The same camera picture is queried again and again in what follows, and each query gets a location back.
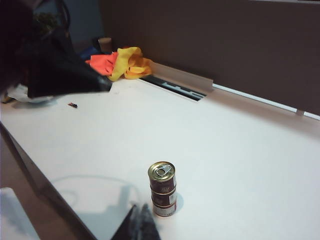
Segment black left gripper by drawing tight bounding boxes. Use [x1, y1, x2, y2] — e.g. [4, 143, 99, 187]
[26, 41, 113, 99]

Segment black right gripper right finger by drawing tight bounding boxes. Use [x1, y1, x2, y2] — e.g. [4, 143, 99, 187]
[138, 203, 163, 240]

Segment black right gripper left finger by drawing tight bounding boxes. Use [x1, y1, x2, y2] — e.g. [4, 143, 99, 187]
[110, 203, 141, 240]

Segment red tomato paste can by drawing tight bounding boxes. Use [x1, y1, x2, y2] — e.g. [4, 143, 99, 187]
[150, 189, 178, 206]
[147, 161, 177, 194]

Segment orange cloth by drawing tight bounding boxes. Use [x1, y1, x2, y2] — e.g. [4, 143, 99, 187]
[84, 51, 119, 77]

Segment red can with white label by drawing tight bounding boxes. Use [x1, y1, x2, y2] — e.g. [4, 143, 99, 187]
[151, 201, 178, 217]

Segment blue object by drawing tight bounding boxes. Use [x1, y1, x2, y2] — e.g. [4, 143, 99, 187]
[82, 44, 101, 61]

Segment yellow cloth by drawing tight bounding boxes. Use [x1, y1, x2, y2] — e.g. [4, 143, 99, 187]
[108, 46, 153, 82]

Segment brown cardboard cup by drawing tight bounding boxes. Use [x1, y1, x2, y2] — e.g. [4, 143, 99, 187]
[97, 37, 113, 54]

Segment white paper sheets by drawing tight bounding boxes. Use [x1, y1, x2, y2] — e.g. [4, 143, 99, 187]
[0, 83, 56, 104]

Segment potted green plant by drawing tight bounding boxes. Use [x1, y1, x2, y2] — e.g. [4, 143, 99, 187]
[32, 12, 59, 36]

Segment wide brown desk partition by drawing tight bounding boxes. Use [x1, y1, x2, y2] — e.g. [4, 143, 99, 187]
[99, 0, 320, 119]

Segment beige cable tray cover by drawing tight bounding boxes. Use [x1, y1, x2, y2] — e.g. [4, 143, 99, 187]
[149, 60, 214, 92]

